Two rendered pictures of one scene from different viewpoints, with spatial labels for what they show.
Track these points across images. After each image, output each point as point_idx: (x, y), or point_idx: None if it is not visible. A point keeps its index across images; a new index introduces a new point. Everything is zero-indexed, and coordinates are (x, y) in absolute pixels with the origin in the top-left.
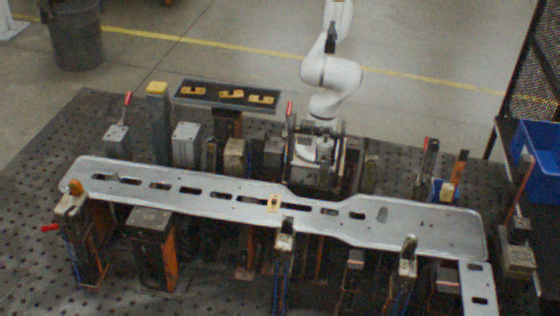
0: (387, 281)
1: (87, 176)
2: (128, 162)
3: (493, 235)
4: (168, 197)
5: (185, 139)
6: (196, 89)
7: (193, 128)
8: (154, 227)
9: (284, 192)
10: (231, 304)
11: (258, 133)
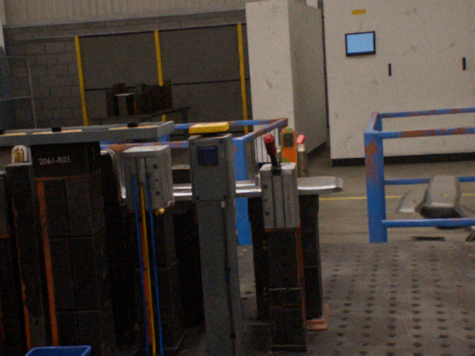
0: None
1: (304, 181)
2: (248, 189)
3: None
4: (174, 186)
5: (146, 145)
6: (126, 128)
7: (133, 149)
8: (182, 164)
9: None
10: None
11: (21, 163)
